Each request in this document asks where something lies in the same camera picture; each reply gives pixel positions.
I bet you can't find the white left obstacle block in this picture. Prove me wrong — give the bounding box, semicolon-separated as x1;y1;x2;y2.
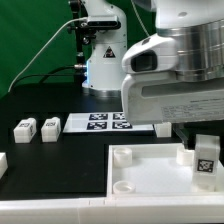
0;153;8;179

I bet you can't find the white square tabletop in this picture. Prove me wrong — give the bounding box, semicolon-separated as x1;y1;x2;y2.
107;143;224;197

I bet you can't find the white marker sheet with tags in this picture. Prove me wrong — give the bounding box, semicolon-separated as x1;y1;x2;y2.
63;112;153;133

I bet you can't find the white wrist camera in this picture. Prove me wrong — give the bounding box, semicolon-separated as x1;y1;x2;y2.
122;34;178;75

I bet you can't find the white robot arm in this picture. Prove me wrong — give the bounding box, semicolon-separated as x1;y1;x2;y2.
81;0;224;127

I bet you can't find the white cable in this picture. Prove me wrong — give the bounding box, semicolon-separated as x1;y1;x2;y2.
7;17;88;93

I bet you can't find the black cable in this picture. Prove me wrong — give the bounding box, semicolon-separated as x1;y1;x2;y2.
13;65;88;88

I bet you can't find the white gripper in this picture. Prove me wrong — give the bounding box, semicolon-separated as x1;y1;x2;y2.
121;72;224;150

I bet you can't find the white front wall rail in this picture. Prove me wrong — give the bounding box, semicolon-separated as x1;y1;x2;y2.
0;196;224;224

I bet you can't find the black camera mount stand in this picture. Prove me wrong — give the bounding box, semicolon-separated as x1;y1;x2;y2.
67;0;95;82

